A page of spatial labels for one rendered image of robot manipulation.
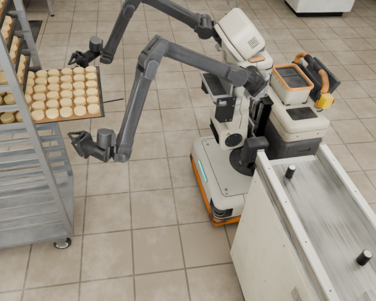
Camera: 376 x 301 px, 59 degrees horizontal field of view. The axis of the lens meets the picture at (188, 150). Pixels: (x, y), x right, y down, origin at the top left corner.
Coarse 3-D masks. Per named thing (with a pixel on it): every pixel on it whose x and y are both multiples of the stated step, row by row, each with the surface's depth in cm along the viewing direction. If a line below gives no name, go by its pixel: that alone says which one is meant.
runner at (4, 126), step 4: (0, 124) 131; (4, 124) 132; (8, 124) 132; (12, 124) 133; (16, 124) 133; (20, 124) 134; (0, 128) 133; (4, 128) 133; (8, 128) 134; (12, 128) 134; (16, 128) 135
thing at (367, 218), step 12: (324, 144) 145; (324, 156) 143; (336, 168) 135; (336, 180) 136; (348, 180) 131; (348, 192) 130; (360, 204) 123; (360, 216) 124; (372, 216) 120; (372, 228) 118; (372, 240) 119
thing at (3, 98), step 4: (20, 56) 151; (24, 56) 155; (20, 60) 150; (24, 60) 152; (20, 64) 147; (24, 64) 150; (20, 68) 146; (24, 68) 148; (20, 72) 143; (20, 76) 143; (20, 80) 139; (4, 92) 134; (8, 92) 133; (0, 96) 130; (4, 96) 134; (8, 96) 131; (12, 96) 131; (0, 100) 129; (4, 100) 129; (8, 100) 129; (12, 100) 129; (0, 104) 129; (4, 104) 130; (8, 104) 130
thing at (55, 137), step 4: (40, 136) 192; (44, 136) 193; (48, 136) 194; (52, 136) 194; (56, 136) 195; (60, 136) 196; (0, 140) 187; (4, 140) 188; (44, 140) 193; (48, 140) 193; (52, 140) 194; (56, 140) 194; (28, 144) 191
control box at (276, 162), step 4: (300, 156) 148; (304, 156) 148; (308, 156) 148; (312, 156) 148; (272, 160) 145; (276, 160) 145; (280, 160) 145; (284, 160) 145; (288, 160) 146; (292, 160) 146; (296, 160) 146; (300, 160) 146; (304, 160) 146; (308, 160) 146; (272, 164) 143; (276, 164) 143
